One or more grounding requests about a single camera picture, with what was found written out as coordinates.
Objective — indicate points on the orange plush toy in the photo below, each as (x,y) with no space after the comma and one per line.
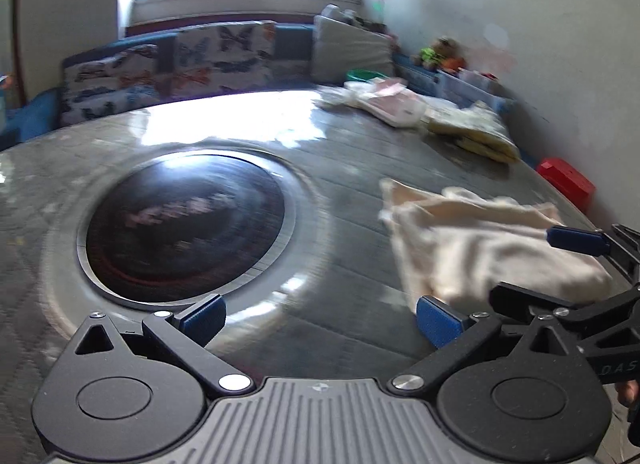
(456,63)

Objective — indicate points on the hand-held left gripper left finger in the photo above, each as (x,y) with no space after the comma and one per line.
(205,318)

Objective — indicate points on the black white cow plush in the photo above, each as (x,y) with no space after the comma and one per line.
(332,11)

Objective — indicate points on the small white box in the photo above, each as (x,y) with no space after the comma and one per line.
(475,76)

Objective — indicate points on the blue sofa bench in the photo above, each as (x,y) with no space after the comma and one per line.
(292,48)

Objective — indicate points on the grey quilted star table cover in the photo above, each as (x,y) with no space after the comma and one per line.
(350,168)

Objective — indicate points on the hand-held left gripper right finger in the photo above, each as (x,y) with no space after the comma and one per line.
(437,321)

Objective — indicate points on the clear plastic storage box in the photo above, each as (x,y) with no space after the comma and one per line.
(460,88)

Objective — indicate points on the folded yellow floral garment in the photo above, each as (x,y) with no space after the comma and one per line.
(475,123)

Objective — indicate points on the large butterfly print cushion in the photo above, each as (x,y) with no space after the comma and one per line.
(225,58)

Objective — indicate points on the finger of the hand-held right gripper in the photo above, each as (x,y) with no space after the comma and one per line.
(577,240)
(610,339)

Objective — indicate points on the round black induction cooktop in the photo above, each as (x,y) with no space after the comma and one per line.
(185,229)

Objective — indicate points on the grey cushion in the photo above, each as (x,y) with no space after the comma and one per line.
(350,51)

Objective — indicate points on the person's right hand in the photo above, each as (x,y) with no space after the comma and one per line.
(628,393)

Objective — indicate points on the white pink plastic package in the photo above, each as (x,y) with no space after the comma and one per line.
(395,106)

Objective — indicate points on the red plastic stool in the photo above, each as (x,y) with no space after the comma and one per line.
(565,176)

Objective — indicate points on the cream garment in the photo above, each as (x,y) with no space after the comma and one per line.
(475,244)

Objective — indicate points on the green bowl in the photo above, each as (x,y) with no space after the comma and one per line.
(362,75)

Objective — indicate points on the clear plastic bag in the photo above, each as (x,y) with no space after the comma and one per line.
(340,98)

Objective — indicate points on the small butterfly print cushion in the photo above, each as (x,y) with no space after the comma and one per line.
(110,83)

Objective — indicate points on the brown teddy bear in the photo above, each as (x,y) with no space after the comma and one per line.
(440,51)

